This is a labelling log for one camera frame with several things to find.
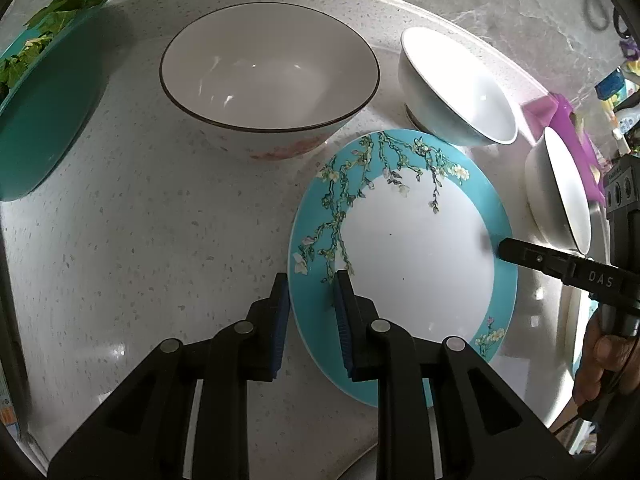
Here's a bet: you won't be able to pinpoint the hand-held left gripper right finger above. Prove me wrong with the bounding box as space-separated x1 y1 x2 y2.
332 269 576 480

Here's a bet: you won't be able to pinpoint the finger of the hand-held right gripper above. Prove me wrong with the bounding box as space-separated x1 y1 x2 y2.
496 237 640 311

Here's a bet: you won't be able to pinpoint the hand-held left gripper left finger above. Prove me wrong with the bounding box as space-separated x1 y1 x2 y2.
47 272 292 480

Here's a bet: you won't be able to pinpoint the teal floral plate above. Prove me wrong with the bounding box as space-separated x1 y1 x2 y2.
287 129 518 407

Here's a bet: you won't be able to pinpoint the large white bowl brown rim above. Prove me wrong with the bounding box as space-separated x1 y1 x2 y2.
159 2 382 162

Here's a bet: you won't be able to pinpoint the person's right hand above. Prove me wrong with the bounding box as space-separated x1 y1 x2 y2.
572 305 640 413

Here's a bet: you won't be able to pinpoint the white bowl dark rim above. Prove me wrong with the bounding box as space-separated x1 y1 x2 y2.
524 126 593 256

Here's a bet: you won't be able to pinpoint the purple plastic basin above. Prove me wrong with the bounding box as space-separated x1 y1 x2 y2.
520 92 608 206

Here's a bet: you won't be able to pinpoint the plain white bowl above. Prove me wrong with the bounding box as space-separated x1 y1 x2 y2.
397 26 518 147

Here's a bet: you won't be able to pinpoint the teal plastic basin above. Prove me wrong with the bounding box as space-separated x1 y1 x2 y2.
0 0 112 203

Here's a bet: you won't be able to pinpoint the green leafy vegetables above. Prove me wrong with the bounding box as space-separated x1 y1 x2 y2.
0 0 108 98

